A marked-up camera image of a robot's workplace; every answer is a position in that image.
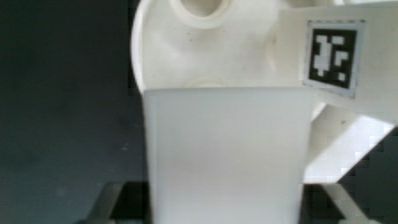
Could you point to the white stool leg tagged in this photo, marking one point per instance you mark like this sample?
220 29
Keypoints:
338 55

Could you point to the white round stool seat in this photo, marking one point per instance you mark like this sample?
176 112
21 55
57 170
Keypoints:
204 44

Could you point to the white right side rail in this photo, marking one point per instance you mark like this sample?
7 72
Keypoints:
345 135

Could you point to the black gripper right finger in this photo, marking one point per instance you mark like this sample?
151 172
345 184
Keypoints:
329 207

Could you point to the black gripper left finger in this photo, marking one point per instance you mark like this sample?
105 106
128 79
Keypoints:
121 205

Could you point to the white stool leg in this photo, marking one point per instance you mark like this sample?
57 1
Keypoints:
227 138

